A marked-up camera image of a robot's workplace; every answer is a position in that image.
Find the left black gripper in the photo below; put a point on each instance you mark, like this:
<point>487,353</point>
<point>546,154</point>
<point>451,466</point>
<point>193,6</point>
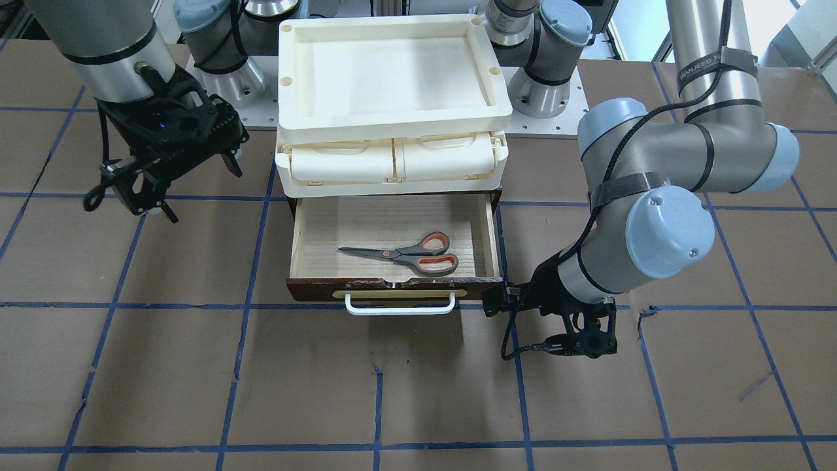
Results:
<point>548,293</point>

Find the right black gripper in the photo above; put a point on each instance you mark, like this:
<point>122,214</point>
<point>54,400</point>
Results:
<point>129,131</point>

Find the orange grey scissors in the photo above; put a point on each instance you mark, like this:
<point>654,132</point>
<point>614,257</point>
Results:
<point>429,257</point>

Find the wooden drawer with white handle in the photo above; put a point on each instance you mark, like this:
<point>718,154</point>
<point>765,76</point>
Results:
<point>319,272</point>

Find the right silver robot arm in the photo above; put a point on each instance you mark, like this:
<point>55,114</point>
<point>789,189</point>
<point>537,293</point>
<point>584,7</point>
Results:
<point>105,40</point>

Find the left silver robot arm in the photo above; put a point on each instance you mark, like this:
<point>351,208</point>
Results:
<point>644,177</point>

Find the cream plastic box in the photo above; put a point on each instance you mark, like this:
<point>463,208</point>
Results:
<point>463,162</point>

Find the cream plastic tray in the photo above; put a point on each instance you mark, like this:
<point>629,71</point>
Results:
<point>351,79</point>

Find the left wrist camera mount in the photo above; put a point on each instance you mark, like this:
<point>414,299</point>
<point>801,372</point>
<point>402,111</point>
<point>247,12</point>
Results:
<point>590,331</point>

